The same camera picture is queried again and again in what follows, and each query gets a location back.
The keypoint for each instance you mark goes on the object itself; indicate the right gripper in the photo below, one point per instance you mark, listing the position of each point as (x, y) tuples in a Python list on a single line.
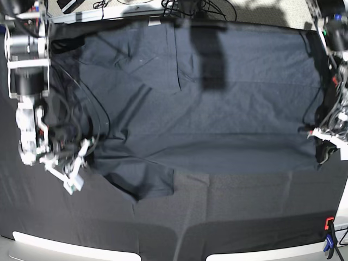
[(61, 144)]

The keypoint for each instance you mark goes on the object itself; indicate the red blue clamp near right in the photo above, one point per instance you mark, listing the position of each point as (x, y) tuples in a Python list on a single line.
[(331, 240)]

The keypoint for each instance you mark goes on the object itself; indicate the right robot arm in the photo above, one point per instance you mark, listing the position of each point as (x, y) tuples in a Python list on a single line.
[(26, 49)]

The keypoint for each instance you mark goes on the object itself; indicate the dark grey t-shirt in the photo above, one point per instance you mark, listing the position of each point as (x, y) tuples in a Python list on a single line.
[(221, 99)]

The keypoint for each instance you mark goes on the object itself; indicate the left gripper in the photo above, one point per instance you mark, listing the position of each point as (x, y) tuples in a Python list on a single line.
[(324, 149)]

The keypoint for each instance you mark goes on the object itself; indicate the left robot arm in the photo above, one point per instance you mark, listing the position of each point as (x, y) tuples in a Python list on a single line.
[(330, 21)]

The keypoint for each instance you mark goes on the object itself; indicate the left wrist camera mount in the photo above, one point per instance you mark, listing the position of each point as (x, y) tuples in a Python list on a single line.
[(336, 140)]

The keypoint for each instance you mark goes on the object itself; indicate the aluminium rail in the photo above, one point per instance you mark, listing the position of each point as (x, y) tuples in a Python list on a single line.
[(112, 13)]

